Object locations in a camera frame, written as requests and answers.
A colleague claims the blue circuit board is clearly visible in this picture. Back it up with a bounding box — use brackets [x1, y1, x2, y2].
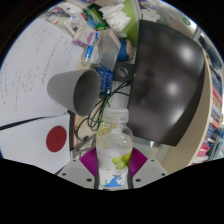
[94, 64, 114, 98]

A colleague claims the grey cup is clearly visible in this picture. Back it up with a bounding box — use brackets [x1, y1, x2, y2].
[46, 68, 102, 117]

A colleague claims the clear plastic drink bottle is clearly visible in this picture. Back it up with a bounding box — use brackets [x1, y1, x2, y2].
[95, 107, 135, 191]

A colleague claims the blue round container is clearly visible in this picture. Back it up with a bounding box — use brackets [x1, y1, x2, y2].
[116, 39, 134, 62]

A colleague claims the handwritten white paper sheet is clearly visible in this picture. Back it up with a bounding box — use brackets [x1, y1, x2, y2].
[0, 18, 84, 126]

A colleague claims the stack of white napkins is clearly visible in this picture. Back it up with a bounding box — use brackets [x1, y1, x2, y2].
[98, 2, 132, 32]

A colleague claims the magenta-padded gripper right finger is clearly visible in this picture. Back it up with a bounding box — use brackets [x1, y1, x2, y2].
[126, 148, 170, 190]

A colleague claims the flat round red coaster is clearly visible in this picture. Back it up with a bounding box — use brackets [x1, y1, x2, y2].
[45, 125, 68, 153]

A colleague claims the blank white paper sheet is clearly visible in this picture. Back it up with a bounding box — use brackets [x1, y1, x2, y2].
[0, 113, 73, 174]

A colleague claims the clear plastic box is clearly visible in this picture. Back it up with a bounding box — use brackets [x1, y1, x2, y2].
[96, 28, 122, 71]

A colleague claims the black computer monitor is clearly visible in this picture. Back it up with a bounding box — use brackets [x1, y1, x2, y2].
[113, 19, 206, 147]

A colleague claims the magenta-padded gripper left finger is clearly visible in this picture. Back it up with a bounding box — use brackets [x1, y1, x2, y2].
[57, 147, 100, 190]

